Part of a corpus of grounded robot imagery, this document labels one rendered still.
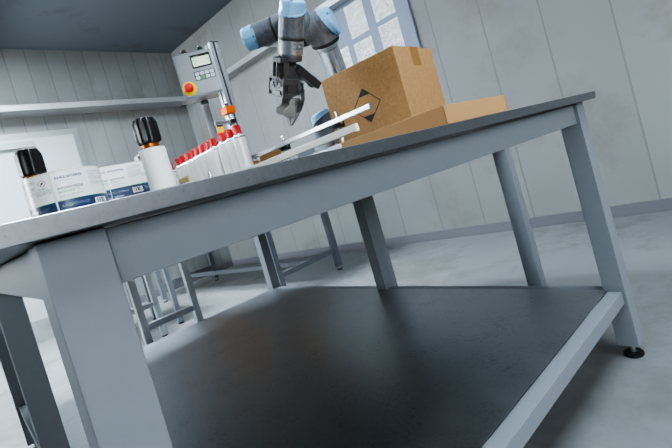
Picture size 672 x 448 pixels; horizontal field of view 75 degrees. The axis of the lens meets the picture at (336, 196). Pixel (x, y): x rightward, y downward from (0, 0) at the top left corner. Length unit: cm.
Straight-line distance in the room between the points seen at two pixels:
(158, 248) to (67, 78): 566
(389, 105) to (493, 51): 239
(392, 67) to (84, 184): 95
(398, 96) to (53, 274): 107
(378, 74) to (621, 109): 234
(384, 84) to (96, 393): 112
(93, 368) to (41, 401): 102
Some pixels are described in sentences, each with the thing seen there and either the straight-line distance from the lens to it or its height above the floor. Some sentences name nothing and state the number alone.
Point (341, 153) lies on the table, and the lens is 61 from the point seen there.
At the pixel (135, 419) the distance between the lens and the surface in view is 51.
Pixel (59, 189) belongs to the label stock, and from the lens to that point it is 143.
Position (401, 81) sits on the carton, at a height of 101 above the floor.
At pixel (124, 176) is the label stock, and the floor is 102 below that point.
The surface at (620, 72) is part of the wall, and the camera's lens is 348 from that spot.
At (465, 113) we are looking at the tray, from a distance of 95.
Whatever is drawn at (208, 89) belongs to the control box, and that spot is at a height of 130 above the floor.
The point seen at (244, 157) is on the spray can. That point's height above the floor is 96.
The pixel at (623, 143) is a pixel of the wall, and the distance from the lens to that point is 350.
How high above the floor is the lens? 79
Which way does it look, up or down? 2 degrees down
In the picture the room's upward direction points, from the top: 16 degrees counter-clockwise
